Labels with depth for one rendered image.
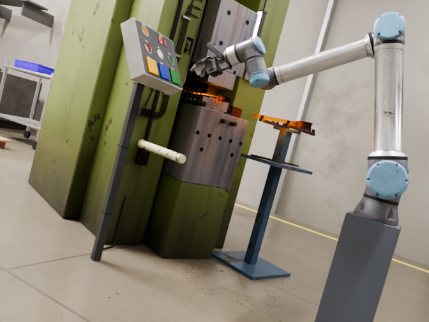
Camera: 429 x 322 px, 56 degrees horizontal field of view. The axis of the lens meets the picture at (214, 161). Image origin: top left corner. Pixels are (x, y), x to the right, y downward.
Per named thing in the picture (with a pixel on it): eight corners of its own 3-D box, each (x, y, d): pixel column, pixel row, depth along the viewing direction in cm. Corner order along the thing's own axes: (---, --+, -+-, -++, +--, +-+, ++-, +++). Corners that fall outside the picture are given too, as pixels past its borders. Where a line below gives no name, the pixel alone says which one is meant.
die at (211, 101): (225, 114, 251) (229, 101, 250) (200, 107, 238) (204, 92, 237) (188, 107, 283) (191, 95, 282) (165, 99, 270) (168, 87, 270)
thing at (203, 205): (211, 259, 261) (230, 189, 258) (161, 259, 237) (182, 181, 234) (167, 229, 304) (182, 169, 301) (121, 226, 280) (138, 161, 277)
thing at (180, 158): (185, 165, 202) (188, 154, 202) (177, 163, 199) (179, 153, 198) (144, 149, 236) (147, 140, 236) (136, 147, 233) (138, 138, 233)
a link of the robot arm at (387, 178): (406, 199, 168) (408, 20, 170) (408, 201, 151) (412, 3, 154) (366, 197, 173) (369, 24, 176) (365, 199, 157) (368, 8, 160)
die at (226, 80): (232, 90, 250) (236, 75, 249) (207, 81, 237) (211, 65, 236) (194, 85, 282) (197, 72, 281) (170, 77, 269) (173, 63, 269)
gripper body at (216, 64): (205, 74, 193) (228, 65, 188) (202, 57, 194) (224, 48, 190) (212, 78, 200) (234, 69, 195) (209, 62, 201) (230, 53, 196)
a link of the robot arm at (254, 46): (262, 52, 180) (256, 31, 182) (236, 62, 186) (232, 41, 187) (268, 57, 189) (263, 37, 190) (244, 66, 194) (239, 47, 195)
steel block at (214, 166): (230, 189, 258) (248, 121, 255) (182, 181, 234) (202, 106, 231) (183, 169, 301) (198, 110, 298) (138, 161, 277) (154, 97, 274)
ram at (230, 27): (251, 81, 257) (268, 19, 255) (205, 62, 233) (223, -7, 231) (212, 78, 290) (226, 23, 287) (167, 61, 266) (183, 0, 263)
